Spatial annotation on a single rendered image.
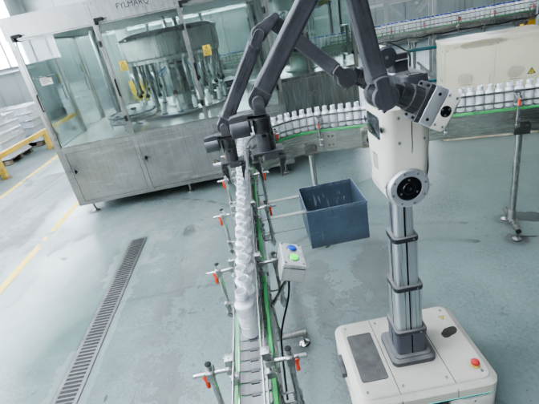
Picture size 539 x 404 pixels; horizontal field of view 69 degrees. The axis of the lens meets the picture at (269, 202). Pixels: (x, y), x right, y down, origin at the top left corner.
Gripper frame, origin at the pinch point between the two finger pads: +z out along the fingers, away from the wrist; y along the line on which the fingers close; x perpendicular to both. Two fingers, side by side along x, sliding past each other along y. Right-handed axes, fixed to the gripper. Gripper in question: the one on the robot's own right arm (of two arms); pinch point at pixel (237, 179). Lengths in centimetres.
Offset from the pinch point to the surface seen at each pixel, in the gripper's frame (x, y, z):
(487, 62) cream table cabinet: -298, -289, 31
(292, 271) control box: 55, -16, 15
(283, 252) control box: 49, -14, 12
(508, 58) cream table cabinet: -291, -310, 31
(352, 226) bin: -11, -51, 42
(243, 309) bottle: 74, 1, 12
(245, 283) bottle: 66, -1, 8
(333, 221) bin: -11, -42, 37
